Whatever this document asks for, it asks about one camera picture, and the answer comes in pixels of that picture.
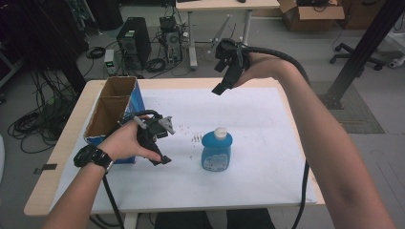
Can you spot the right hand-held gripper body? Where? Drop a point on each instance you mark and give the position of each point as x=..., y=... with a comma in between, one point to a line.
x=232, y=52

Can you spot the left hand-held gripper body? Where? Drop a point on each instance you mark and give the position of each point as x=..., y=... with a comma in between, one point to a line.
x=153, y=129

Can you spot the person's left hand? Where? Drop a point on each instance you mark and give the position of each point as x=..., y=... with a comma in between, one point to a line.
x=122, y=143

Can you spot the person's right hand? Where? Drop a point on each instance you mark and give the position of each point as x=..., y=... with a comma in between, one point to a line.
x=264, y=66

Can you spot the open blue cardboard box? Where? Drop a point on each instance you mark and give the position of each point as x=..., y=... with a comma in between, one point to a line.
x=110, y=111

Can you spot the white-legged desk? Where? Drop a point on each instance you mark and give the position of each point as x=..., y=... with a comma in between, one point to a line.
x=223, y=4

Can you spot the blue bottle with white cap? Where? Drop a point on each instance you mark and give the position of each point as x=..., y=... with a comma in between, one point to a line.
x=216, y=152

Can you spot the open-sided computer case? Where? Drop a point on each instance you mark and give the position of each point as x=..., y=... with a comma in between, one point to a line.
x=172, y=41

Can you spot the black wristwatch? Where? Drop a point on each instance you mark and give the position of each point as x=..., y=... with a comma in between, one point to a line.
x=95, y=156

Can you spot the white table leg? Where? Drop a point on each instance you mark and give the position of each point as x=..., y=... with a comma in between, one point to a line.
x=131, y=221

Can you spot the small white power unit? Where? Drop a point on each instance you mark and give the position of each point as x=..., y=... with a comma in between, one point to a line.
x=110, y=62

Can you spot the white table mat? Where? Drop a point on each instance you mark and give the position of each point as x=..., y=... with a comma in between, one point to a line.
x=242, y=184

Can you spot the black computer tower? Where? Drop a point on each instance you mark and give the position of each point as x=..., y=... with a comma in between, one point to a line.
x=135, y=39

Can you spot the open brown cardboard box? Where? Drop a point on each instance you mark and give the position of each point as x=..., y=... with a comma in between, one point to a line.
x=313, y=16

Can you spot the black tape strip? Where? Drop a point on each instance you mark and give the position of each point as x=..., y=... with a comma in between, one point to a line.
x=46, y=168

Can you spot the black metal stand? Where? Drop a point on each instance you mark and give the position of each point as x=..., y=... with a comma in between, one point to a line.
x=359, y=54

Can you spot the black office chair base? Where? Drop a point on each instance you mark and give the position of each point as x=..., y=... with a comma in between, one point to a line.
x=359, y=57

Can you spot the grey floor mat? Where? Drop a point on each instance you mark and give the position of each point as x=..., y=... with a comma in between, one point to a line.
x=359, y=117

